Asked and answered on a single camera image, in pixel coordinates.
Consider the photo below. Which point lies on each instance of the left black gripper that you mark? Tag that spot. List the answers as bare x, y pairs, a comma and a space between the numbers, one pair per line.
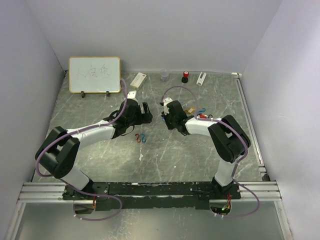
145, 118

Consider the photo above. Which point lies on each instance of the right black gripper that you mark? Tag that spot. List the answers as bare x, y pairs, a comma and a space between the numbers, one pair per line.
165, 117

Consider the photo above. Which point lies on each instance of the red carabiner clip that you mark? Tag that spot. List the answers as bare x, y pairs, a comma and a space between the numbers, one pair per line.
138, 137

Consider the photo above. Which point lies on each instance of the teal carabiner clip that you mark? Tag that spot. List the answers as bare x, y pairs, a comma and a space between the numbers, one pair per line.
143, 137

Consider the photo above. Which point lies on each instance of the blue carabiner clip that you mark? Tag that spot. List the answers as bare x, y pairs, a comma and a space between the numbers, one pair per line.
201, 111

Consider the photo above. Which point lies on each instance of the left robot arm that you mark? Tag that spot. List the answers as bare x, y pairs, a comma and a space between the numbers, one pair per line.
58, 152

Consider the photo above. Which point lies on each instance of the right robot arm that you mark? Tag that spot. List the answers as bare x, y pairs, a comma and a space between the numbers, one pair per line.
229, 139

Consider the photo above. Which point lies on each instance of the white red cardboard box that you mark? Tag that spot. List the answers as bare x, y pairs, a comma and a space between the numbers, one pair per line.
138, 81

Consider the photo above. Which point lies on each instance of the red black stamp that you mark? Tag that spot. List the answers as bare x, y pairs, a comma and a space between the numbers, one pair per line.
185, 77

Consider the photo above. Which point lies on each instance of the white rectangular device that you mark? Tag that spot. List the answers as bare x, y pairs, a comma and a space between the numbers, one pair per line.
201, 78

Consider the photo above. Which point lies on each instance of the clear plastic cup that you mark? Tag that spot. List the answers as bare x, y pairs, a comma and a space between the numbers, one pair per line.
164, 75

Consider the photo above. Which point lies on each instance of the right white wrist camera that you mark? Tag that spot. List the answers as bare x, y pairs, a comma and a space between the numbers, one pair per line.
165, 103

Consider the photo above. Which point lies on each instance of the white whiteboard wooden frame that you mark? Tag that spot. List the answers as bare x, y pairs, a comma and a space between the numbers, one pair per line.
94, 74

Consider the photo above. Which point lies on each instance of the right side aluminium rail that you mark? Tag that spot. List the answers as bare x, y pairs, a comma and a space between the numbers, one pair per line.
254, 142

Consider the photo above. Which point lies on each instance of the aluminium rail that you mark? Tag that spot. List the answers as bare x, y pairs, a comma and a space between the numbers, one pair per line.
254, 142
58, 192

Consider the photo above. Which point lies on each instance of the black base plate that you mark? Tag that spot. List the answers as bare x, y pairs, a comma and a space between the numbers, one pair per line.
149, 195

